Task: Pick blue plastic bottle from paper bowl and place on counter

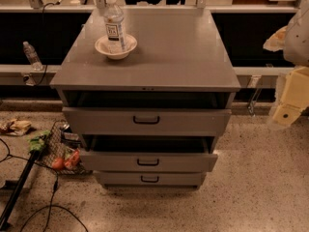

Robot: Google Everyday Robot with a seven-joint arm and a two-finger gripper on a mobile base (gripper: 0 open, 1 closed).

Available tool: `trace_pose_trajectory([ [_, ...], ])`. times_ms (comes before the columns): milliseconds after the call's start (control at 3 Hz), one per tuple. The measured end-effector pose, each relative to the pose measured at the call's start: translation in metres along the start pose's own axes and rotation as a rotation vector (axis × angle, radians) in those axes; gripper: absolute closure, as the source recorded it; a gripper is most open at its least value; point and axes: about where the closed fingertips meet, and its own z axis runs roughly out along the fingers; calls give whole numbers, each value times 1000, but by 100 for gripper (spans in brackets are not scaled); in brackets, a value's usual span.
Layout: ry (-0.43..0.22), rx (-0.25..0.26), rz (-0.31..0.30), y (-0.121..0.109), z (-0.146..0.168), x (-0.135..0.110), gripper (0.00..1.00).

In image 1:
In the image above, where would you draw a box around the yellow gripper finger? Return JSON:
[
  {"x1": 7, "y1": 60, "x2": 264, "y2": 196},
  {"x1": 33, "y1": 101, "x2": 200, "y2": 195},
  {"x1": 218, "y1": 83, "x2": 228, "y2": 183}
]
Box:
[
  {"x1": 263, "y1": 26, "x2": 287, "y2": 52},
  {"x1": 271, "y1": 66, "x2": 309, "y2": 127}
]

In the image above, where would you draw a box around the clear plastic water bottle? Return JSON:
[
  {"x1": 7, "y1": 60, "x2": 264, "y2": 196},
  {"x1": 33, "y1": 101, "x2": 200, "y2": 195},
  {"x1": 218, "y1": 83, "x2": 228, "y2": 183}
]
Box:
[{"x1": 103, "y1": 0, "x2": 126, "y2": 50}]

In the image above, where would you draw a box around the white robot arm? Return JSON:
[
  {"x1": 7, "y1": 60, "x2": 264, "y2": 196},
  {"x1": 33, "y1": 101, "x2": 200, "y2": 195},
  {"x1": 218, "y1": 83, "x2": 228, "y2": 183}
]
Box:
[{"x1": 263, "y1": 0, "x2": 309, "y2": 130}]

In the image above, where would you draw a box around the white paper bowl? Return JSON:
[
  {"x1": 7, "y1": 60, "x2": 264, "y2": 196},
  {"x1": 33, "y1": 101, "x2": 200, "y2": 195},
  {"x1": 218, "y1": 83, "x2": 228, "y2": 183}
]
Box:
[{"x1": 95, "y1": 35, "x2": 137, "y2": 60}]

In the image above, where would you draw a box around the small bottle on ledge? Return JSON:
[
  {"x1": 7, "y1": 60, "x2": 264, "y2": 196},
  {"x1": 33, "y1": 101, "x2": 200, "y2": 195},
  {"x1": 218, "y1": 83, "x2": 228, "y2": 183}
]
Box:
[{"x1": 23, "y1": 42, "x2": 43, "y2": 72}]

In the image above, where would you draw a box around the grey drawer cabinet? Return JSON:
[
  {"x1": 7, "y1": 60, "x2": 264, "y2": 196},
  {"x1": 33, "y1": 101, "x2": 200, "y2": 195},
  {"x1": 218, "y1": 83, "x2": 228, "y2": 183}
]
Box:
[{"x1": 49, "y1": 7, "x2": 241, "y2": 189}]

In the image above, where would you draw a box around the bottom grey drawer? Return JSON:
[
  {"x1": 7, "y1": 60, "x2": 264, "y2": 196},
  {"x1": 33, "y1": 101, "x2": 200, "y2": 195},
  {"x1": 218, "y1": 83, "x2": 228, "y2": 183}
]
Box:
[{"x1": 94, "y1": 171, "x2": 206, "y2": 187}]

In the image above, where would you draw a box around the grey drawer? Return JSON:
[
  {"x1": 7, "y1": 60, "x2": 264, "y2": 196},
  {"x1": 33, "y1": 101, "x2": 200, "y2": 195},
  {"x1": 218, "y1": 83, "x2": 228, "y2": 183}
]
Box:
[
  {"x1": 63, "y1": 107, "x2": 231, "y2": 136},
  {"x1": 94, "y1": 171, "x2": 206, "y2": 187},
  {"x1": 80, "y1": 151, "x2": 218, "y2": 173}
]

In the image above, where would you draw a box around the middle grey drawer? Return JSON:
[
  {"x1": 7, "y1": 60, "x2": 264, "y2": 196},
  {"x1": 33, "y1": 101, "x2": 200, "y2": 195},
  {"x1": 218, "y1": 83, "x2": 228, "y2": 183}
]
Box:
[{"x1": 80, "y1": 151, "x2": 218, "y2": 173}]

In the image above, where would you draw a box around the top grey drawer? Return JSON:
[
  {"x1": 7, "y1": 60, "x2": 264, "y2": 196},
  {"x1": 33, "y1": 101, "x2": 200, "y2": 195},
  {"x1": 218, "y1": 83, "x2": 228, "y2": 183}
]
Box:
[{"x1": 63, "y1": 107, "x2": 231, "y2": 136}]

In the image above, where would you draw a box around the red tomato toy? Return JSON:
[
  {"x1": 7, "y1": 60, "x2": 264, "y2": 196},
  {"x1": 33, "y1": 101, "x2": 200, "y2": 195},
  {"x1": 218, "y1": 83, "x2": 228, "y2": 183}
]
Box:
[{"x1": 51, "y1": 158, "x2": 65, "y2": 171}]

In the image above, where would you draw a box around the green snack bag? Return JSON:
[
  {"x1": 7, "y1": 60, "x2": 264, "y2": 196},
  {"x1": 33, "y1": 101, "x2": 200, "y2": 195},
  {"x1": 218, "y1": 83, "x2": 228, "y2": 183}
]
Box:
[{"x1": 28, "y1": 130, "x2": 50, "y2": 153}]

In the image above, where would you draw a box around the black pole on floor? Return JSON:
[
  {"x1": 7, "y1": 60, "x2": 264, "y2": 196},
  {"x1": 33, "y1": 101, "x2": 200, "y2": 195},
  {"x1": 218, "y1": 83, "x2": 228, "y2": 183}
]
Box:
[{"x1": 0, "y1": 152, "x2": 40, "y2": 232}]

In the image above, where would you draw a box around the crumpled wrapper on floor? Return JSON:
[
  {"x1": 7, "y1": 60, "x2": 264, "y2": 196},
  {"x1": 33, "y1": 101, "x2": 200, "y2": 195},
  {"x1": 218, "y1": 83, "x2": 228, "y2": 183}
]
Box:
[{"x1": 0, "y1": 119, "x2": 31, "y2": 136}]

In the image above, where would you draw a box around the black cable on floor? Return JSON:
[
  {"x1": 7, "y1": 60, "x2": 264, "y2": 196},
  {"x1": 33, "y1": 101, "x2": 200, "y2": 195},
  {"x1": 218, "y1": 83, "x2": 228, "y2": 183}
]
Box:
[{"x1": 0, "y1": 137, "x2": 90, "y2": 232}]

